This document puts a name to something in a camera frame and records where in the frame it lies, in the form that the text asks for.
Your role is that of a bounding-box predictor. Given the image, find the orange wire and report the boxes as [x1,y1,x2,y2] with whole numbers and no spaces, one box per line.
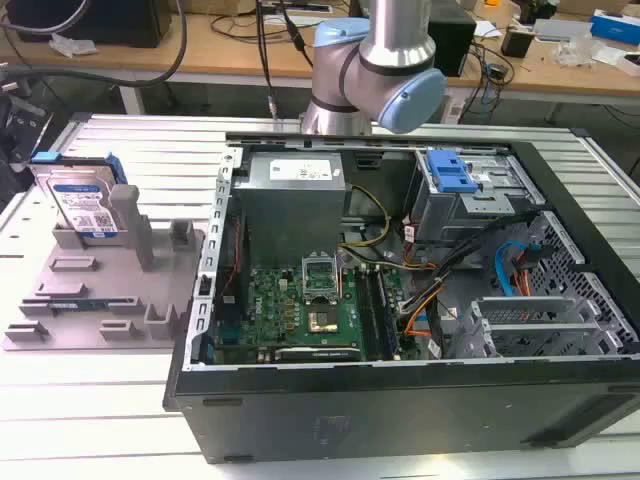
[402,299,432,339]

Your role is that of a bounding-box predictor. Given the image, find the black graphics card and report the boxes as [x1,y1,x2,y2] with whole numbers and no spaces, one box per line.
[273,345,362,363]

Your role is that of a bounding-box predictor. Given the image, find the silver expansion slot bracket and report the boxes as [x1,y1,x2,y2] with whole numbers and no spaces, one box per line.
[470,295,601,333]

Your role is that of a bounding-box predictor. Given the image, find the black box on desk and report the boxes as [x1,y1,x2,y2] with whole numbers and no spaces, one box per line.
[427,7,477,78]

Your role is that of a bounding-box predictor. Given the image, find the hard disk in blue carrier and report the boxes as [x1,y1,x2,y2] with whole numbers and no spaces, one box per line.
[28,151,124,239]

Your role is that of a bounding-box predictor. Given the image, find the silver drive cage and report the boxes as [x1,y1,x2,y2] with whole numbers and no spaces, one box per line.
[405,149,546,251]

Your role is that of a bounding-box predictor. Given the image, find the blue SATA wire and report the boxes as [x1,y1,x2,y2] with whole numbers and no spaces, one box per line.
[493,239,543,299]

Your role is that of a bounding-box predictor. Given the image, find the green motherboard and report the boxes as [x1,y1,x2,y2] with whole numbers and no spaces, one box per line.
[215,265,401,362]

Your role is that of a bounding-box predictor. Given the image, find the CPU socket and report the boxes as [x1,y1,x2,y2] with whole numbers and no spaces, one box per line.
[305,307,342,337]

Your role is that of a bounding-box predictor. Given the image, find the RAM stick on rack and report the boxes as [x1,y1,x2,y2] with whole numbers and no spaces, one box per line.
[45,297,137,310]

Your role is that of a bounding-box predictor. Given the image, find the socket cover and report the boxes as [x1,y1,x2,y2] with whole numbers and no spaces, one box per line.
[298,251,339,307]

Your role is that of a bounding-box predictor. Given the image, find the black open PC case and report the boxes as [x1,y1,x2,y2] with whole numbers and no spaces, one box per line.
[163,130,640,466]

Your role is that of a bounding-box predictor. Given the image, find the yellow black power wires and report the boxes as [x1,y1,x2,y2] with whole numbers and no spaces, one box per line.
[338,184,392,249]

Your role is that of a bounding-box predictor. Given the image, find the black metal bracket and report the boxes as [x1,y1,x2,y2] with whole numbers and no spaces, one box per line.
[0,92,56,174]

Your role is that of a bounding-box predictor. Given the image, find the clear plastic packaging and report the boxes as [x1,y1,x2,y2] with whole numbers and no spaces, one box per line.
[555,33,609,68]

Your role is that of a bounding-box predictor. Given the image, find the blue disk bay latch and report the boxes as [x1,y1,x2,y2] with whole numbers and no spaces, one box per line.
[426,148,478,194]

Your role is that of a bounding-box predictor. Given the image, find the black thin cable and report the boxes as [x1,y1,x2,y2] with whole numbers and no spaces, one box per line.
[253,0,279,121]

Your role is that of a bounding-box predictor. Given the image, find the small black box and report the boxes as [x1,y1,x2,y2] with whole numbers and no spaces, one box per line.
[500,26,536,58]

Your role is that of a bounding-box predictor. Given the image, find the grey power supply unit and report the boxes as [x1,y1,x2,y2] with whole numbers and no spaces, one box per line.
[233,151,354,271]

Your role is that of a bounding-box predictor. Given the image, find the black monitor base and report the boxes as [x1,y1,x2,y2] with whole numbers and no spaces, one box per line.
[4,0,172,50]

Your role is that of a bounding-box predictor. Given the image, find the wooden desk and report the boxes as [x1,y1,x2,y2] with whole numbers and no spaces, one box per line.
[0,0,640,107]

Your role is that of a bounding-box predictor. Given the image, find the thick grey cable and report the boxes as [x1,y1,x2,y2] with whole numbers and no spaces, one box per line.
[0,0,189,91]

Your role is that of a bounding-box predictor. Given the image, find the black braided wire bundle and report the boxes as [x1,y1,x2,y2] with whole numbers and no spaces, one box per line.
[399,209,546,312]

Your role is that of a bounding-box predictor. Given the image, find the blue white carton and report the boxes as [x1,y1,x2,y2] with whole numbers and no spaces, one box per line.
[589,8,640,47]

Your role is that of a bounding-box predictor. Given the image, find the grey parts rack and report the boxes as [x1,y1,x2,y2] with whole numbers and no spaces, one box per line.
[1,184,208,353]

